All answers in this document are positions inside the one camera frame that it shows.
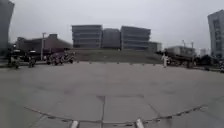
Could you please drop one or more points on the robot's own part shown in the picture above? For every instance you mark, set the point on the robot's own part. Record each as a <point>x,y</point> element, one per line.
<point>139,124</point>
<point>74,124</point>

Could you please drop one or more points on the person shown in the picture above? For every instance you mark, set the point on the person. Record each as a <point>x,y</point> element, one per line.
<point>164,60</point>

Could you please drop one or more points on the low brown building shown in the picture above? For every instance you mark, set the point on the low brown building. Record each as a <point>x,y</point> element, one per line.
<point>43,43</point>

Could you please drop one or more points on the large grey block building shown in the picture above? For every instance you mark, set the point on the large grey block building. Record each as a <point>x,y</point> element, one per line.
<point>111,37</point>

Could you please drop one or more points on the grey high-rise building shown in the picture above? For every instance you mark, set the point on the grey high-rise building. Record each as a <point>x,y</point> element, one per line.
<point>217,33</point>

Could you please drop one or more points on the low pale building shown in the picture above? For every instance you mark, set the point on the low pale building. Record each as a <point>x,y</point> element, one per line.
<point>181,51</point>

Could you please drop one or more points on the row of parked motorbikes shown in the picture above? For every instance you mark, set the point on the row of parked motorbikes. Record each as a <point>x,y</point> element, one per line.
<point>40,59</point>

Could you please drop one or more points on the grey tall building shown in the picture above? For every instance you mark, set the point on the grey tall building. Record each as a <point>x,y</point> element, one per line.
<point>5,23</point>

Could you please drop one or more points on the pale pole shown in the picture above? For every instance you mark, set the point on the pale pole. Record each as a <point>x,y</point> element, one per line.
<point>42,46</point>

